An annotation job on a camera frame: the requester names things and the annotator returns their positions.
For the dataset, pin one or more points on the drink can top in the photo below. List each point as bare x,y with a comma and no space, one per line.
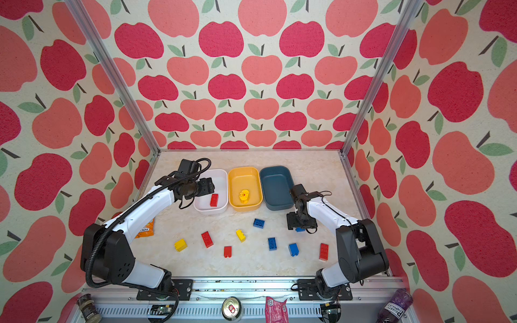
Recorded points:
232,309

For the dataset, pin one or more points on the aluminium front rail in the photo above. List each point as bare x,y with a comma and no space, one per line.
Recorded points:
201,300

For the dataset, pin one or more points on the small red lego brick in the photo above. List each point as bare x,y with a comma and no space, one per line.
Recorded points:
227,252

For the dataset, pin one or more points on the orange snack packet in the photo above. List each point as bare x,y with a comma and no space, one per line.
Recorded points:
147,230

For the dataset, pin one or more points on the purple plastic bottle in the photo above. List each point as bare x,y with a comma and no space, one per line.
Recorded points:
396,307

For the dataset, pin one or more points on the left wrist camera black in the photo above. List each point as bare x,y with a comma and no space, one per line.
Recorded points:
188,167

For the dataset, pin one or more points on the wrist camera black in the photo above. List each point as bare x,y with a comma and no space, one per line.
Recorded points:
188,167
297,191

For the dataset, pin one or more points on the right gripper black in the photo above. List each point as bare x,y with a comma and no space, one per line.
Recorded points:
291,223

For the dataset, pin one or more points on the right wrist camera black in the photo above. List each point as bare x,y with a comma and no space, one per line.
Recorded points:
297,191

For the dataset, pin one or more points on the dark teal plastic container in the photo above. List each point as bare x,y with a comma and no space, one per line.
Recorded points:
276,184

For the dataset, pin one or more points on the aluminium corner post right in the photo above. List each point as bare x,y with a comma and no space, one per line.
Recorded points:
406,20

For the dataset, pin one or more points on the red lego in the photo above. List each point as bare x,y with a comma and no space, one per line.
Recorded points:
214,200

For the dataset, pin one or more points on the yellow lego brick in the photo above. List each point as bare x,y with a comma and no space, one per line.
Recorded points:
180,245
240,235

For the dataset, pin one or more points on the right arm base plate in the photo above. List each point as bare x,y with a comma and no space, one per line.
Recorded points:
308,291

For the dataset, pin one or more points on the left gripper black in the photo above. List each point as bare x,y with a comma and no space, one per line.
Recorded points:
208,187

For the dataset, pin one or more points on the yellow round lego piece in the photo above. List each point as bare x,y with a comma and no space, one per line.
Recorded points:
244,196

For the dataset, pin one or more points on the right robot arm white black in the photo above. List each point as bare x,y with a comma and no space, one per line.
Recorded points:
360,252

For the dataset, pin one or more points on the dark glass jar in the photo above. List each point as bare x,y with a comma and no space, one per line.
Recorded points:
87,308

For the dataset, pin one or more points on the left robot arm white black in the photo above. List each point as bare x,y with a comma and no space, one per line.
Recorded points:
107,258

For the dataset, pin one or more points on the white plastic container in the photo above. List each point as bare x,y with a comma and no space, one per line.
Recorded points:
220,180

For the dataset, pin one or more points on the yellow plastic container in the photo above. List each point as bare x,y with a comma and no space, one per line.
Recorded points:
245,178

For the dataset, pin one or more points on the aluminium corner post left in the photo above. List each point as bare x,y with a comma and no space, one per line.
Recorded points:
87,26

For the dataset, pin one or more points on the long red lego brick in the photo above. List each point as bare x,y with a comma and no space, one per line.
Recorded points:
207,240

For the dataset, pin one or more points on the pink snack wrapper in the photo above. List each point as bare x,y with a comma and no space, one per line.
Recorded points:
276,311

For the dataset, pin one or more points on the aluminium corner post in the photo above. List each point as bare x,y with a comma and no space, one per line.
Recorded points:
406,20
87,26

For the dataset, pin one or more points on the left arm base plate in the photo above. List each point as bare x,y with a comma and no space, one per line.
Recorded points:
180,288

